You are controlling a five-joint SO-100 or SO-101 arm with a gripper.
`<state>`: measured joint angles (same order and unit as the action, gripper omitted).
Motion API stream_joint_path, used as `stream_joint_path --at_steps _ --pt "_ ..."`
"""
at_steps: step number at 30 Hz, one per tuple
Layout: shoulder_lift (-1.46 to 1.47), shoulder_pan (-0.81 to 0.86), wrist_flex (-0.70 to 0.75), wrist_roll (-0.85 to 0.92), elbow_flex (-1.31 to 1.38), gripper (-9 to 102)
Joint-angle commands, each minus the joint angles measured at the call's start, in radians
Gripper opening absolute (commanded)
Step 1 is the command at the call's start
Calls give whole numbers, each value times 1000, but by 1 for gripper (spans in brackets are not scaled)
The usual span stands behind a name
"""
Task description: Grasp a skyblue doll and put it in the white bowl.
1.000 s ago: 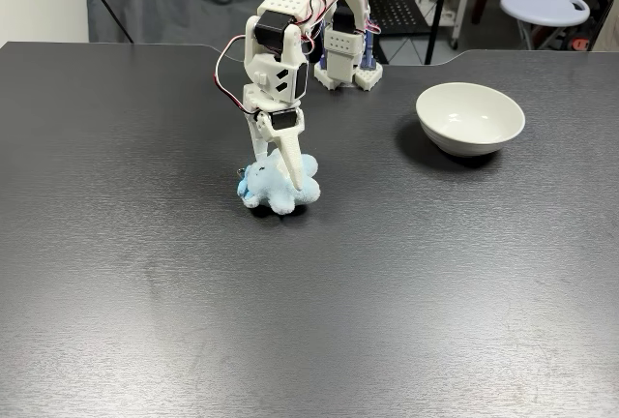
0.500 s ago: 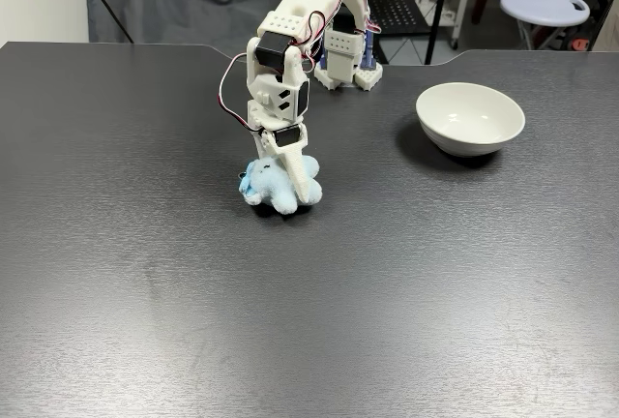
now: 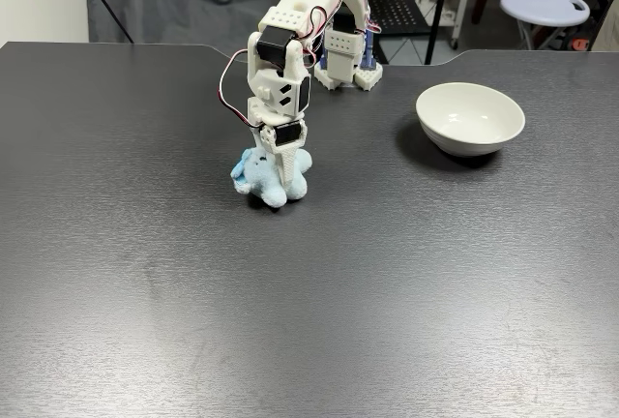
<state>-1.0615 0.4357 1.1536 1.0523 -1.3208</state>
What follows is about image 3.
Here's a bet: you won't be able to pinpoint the skyblue plush doll keychain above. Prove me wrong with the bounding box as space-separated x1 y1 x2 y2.
229 146 313 210

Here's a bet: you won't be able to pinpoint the white ceramic bowl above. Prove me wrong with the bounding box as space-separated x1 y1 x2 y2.
415 81 526 157

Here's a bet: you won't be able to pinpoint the black metal rack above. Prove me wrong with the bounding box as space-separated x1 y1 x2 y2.
367 0 459 67

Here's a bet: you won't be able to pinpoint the lavender round plastic stool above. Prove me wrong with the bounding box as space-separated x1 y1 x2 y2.
499 0 592 51

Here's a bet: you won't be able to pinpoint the black round wheel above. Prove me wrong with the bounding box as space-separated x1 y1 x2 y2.
574 0 612 51

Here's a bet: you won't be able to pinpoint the white red gripper servo cable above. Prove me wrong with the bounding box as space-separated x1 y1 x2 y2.
217 47 258 130

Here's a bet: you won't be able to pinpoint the red black white arm cable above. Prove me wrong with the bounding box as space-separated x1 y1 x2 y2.
345 0 383 36

